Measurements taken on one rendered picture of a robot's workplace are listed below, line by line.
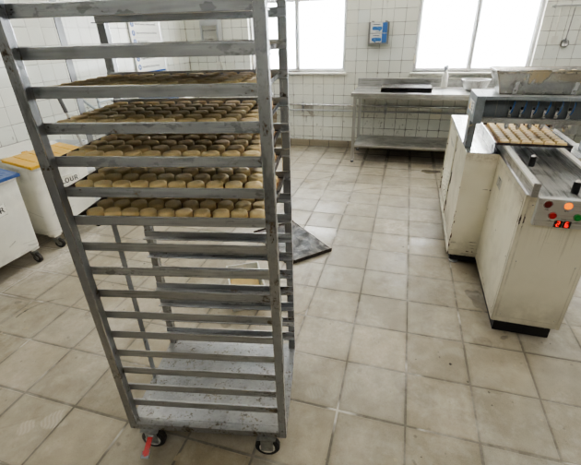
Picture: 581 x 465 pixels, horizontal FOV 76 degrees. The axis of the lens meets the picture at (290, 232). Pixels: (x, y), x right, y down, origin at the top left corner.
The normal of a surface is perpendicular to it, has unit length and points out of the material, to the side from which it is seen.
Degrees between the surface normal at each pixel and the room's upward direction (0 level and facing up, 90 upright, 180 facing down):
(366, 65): 90
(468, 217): 90
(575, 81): 115
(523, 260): 90
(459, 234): 90
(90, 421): 0
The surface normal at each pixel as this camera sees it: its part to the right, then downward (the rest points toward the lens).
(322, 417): -0.03, -0.88
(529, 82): -0.26, 0.78
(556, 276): -0.29, 0.45
